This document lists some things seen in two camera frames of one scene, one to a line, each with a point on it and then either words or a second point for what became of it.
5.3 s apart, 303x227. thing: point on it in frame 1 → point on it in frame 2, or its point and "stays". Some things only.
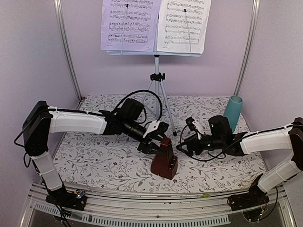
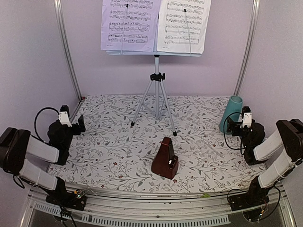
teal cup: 233,110 stays
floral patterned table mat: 100,163 stays
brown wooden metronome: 165,165 stays
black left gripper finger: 153,151 → 81,124
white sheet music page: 182,25 stays
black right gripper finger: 183,148 → 229,125
